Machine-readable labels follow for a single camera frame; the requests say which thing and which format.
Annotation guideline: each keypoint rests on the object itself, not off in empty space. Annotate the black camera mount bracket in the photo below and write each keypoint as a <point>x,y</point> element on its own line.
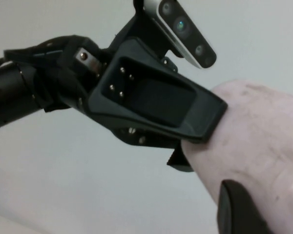
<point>140,25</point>

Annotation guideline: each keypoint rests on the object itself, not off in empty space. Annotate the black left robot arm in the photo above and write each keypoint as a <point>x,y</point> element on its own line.
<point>7,97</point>

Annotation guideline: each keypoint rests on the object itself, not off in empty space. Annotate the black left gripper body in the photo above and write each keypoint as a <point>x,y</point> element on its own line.
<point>73,83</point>

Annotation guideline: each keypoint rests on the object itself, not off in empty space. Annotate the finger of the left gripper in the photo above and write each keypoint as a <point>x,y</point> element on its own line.
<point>161,102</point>
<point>180,161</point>

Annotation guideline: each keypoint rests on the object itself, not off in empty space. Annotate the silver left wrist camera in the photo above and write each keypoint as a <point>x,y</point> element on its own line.
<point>183,26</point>

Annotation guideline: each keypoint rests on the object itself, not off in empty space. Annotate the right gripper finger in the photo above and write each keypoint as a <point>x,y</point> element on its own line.
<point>239,209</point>

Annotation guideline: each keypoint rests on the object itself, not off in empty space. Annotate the pink plastic cup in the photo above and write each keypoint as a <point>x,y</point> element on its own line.
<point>254,136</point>

